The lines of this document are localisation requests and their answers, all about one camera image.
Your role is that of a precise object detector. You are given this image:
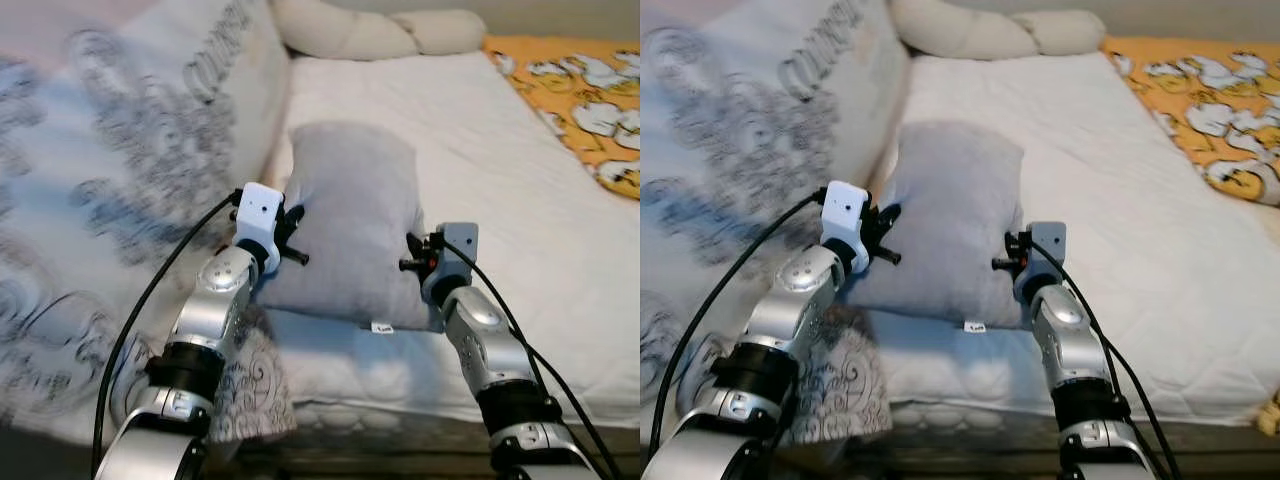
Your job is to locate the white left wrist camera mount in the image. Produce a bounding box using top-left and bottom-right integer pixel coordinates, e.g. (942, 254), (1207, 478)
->
(235, 182), (286, 273)
(820, 182), (869, 273)

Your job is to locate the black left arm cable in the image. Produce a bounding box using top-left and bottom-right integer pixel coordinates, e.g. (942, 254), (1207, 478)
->
(92, 192), (244, 471)
(648, 190), (829, 466)

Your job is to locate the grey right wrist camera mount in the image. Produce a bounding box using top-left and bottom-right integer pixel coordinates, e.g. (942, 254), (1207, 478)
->
(437, 222), (479, 286)
(1028, 222), (1067, 284)

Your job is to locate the large grey patterned text pillow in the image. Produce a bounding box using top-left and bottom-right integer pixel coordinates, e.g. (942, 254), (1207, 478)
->
(640, 0), (911, 441)
(0, 0), (291, 446)

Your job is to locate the grey swirl patterned pillow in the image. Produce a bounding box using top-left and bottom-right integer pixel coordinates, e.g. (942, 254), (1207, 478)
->
(205, 305), (298, 446)
(790, 305), (896, 446)

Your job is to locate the plain grey pillow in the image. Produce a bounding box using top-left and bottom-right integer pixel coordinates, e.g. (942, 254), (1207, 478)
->
(255, 122), (436, 331)
(850, 120), (1031, 329)

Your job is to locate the white quilted mattress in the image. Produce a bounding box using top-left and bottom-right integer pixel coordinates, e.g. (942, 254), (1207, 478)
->
(240, 50), (641, 421)
(860, 50), (1280, 426)

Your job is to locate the orange cartoon egg blanket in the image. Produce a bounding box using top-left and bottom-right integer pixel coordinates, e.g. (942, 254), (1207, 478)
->
(1100, 35), (1280, 208)
(483, 35), (641, 201)

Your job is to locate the beige long knotted cushion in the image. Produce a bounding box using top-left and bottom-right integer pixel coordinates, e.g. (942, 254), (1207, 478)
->
(270, 0), (488, 61)
(888, 0), (1106, 61)

